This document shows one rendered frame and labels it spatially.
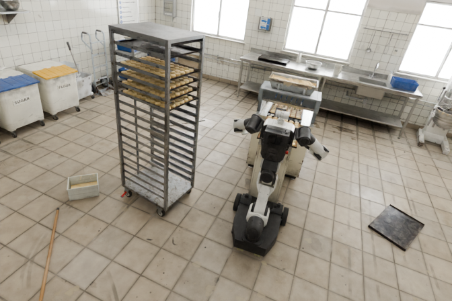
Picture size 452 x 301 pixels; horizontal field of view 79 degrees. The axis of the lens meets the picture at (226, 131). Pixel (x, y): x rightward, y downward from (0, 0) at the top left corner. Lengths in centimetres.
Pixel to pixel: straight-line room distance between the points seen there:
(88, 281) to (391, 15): 608
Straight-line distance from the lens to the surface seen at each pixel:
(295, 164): 371
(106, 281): 274
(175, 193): 315
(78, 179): 355
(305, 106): 344
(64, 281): 282
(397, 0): 632
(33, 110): 484
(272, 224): 296
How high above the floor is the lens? 224
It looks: 28 degrees down
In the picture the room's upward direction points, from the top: 7 degrees clockwise
